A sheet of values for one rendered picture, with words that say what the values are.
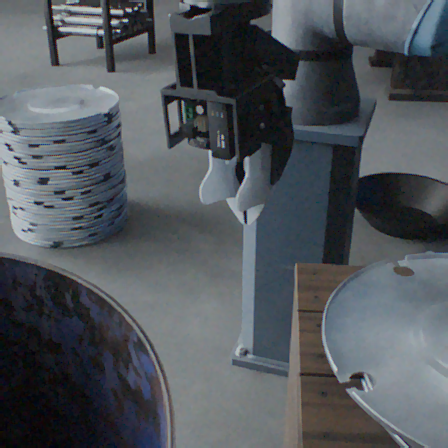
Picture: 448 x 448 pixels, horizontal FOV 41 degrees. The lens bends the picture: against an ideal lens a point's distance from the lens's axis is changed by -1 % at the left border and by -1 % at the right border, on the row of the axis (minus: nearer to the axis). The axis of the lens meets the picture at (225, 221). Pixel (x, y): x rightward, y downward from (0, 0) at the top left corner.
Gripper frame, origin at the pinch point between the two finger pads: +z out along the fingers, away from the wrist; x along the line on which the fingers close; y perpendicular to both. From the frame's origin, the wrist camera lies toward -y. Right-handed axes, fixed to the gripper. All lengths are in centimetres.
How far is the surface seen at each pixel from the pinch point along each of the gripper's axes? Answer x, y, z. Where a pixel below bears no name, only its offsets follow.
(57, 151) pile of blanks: -70, -38, 22
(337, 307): 9.5, 0.8, 8.3
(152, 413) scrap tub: 5.6, 23.6, 2.1
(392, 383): 17.2, 8.1, 8.1
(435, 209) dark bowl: -2, -97, 52
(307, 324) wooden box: 6.3, 0.6, 11.8
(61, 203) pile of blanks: -71, -36, 34
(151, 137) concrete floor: -99, -104, 49
